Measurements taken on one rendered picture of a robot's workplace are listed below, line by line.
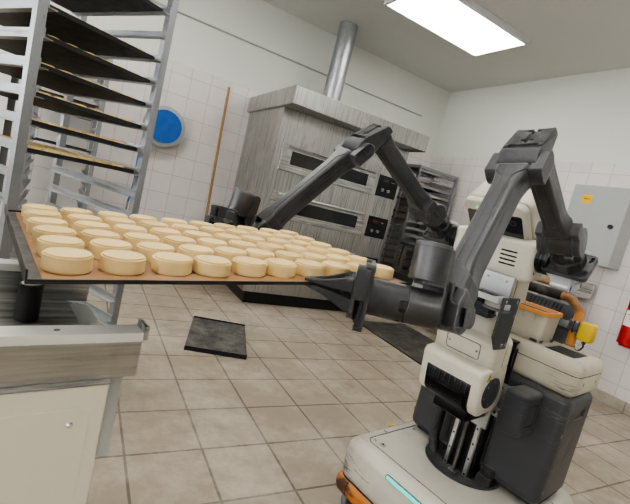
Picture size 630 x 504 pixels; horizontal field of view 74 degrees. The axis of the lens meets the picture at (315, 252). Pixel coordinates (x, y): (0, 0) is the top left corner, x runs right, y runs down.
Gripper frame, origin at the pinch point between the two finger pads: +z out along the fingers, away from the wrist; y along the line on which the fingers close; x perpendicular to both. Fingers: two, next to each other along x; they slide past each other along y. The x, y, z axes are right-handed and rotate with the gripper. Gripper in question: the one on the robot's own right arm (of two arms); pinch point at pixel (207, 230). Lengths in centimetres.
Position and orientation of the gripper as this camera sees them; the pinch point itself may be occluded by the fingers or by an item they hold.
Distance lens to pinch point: 95.9
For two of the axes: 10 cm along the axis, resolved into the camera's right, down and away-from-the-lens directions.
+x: 9.7, 2.3, -0.9
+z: -1.2, 1.2, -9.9
